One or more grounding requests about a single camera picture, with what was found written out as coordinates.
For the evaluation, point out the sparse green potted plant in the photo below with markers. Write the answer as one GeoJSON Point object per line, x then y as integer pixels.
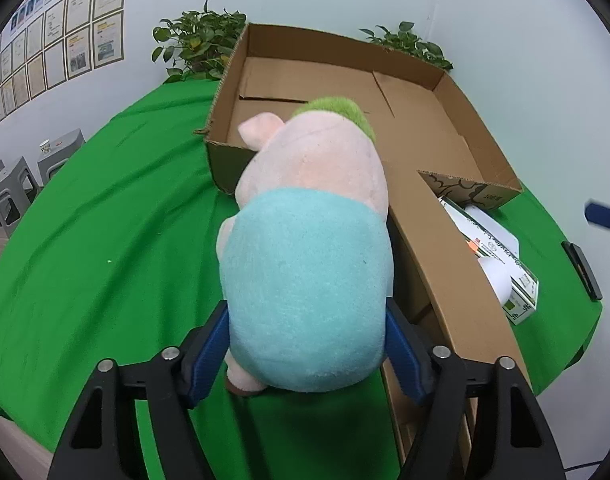
{"type": "Point", "coordinates": [410, 42]}

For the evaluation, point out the rows of framed wall documents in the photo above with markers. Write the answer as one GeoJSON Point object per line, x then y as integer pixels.
{"type": "Point", "coordinates": [80, 50]}

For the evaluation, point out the green tablecloth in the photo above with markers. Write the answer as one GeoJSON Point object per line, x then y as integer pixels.
{"type": "Point", "coordinates": [110, 210]}

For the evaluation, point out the grey plastic stool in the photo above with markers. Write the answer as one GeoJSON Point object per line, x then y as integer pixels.
{"type": "Point", "coordinates": [10, 195]}
{"type": "Point", "coordinates": [60, 157]}

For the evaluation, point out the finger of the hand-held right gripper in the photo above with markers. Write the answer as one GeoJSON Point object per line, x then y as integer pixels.
{"type": "Point", "coordinates": [604, 214]}

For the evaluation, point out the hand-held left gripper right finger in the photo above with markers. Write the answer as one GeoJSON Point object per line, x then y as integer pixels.
{"type": "Point", "coordinates": [402, 355]}

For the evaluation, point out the long white green carton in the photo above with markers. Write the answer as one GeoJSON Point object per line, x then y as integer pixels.
{"type": "Point", "coordinates": [524, 291]}

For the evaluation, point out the white paper cup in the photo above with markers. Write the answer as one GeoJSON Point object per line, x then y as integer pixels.
{"type": "Point", "coordinates": [45, 147]}

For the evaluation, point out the large cardboard box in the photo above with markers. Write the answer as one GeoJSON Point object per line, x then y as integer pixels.
{"type": "Point", "coordinates": [425, 125]}

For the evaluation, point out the pink plush pig toy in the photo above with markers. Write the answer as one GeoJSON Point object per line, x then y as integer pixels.
{"type": "Point", "coordinates": [305, 270]}

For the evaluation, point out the black flat device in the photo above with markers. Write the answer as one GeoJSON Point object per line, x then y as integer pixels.
{"type": "Point", "coordinates": [582, 270]}

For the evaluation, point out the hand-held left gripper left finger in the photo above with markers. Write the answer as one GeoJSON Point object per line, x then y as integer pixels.
{"type": "Point", "coordinates": [212, 355]}

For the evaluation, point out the bushy green potted plant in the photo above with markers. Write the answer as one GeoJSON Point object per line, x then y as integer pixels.
{"type": "Point", "coordinates": [200, 35]}

